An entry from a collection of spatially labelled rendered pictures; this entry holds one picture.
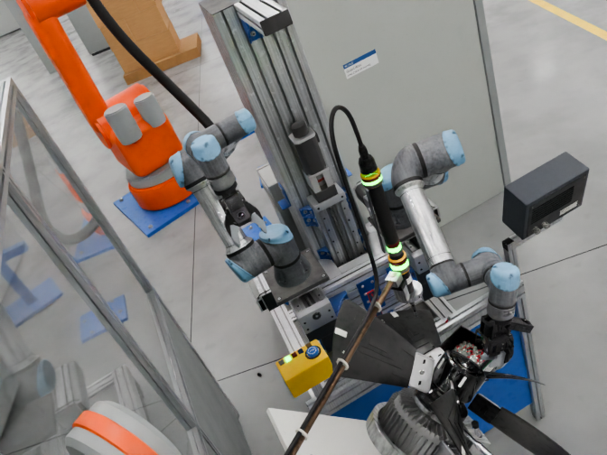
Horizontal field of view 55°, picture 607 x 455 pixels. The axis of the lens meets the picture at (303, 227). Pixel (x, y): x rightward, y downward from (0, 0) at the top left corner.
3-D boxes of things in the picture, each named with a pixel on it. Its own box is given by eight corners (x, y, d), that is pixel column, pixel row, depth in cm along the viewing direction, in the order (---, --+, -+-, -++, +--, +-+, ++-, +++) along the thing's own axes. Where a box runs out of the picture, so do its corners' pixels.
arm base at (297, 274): (271, 272, 236) (262, 255, 230) (304, 255, 237) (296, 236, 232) (282, 293, 224) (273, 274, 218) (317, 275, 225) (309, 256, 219)
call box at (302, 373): (295, 401, 190) (284, 381, 184) (284, 381, 198) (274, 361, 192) (338, 376, 193) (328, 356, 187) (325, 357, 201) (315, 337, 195)
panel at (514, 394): (373, 505, 243) (324, 413, 206) (372, 504, 243) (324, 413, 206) (532, 402, 254) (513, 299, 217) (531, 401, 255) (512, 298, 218)
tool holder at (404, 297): (413, 311, 138) (404, 283, 132) (387, 307, 142) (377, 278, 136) (427, 284, 143) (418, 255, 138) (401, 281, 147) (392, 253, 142)
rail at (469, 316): (316, 423, 204) (309, 410, 199) (312, 415, 207) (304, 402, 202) (526, 295, 216) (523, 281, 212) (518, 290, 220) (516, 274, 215)
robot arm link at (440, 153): (401, 168, 232) (411, 139, 178) (436, 154, 231) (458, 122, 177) (412, 196, 231) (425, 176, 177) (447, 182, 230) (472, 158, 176)
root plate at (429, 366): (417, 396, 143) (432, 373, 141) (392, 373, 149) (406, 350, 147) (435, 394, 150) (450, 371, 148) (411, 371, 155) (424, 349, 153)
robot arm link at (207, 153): (208, 129, 165) (219, 137, 159) (224, 161, 172) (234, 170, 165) (184, 143, 164) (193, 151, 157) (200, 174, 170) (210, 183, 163)
